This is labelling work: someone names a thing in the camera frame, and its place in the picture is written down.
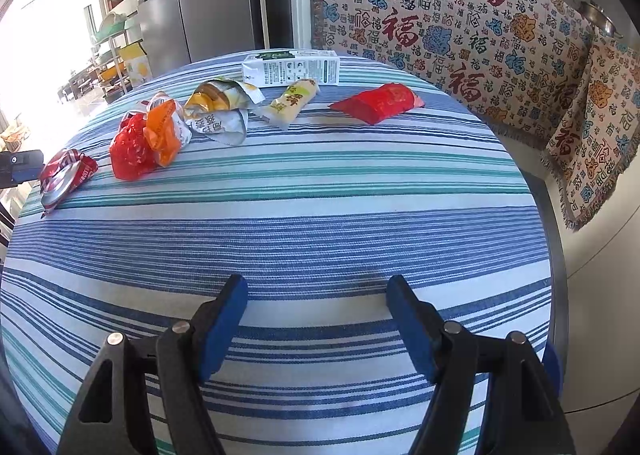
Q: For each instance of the red white foil wrapper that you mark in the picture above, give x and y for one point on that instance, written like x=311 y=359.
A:
x=67 y=177

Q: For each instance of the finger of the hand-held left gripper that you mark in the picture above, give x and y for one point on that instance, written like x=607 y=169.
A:
x=22 y=165

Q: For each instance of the cream kitchen counter cabinet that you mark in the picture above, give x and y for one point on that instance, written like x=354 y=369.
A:
x=600 y=310

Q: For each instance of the cream yellow snack packet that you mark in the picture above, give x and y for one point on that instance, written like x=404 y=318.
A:
x=290 y=102

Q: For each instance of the red snack packet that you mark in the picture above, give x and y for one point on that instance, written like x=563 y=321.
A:
x=377 y=104

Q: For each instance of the yellow green cardboard box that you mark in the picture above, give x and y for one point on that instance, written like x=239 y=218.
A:
x=134 y=65

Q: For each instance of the white green milk carton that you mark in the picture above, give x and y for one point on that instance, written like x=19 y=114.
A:
x=295 y=69

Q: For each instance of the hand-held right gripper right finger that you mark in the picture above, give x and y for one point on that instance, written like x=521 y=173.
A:
x=415 y=330

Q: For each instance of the yellow bread wrapper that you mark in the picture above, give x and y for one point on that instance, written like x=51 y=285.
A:
x=217 y=110

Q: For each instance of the storage rack with basins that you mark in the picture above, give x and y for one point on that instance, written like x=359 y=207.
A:
x=112 y=50

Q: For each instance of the round striped table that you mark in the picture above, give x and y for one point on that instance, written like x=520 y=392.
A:
x=300 y=225

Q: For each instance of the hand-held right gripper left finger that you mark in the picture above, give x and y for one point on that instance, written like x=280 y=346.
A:
x=220 y=335

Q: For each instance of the small printed fringed cloth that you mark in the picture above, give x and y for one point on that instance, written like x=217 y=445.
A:
x=600 y=125

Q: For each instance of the grey refrigerator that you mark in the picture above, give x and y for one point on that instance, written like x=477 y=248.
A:
x=200 y=0

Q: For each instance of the large printed fringed cloth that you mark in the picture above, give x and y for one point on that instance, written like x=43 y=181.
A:
x=425 y=15

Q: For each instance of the red orange plastic wrapper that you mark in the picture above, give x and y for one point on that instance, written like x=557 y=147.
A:
x=130 y=152

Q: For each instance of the steel pot with lid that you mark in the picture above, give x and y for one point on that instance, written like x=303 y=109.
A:
x=600 y=19

